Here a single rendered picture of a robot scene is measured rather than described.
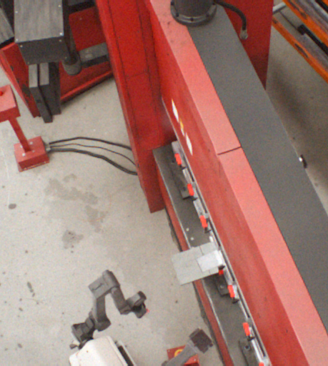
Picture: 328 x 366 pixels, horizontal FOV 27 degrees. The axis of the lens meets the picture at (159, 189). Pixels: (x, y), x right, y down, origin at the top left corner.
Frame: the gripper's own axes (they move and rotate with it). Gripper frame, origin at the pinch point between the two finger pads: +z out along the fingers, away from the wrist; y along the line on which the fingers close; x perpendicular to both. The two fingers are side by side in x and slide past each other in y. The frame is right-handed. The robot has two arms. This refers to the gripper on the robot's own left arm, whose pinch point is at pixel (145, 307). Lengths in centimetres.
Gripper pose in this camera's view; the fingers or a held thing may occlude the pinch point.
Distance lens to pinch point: 370.1
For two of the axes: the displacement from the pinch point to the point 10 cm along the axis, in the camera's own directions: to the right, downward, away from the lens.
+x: -7.1, 6.6, 2.5
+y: -5.3, -7.3, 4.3
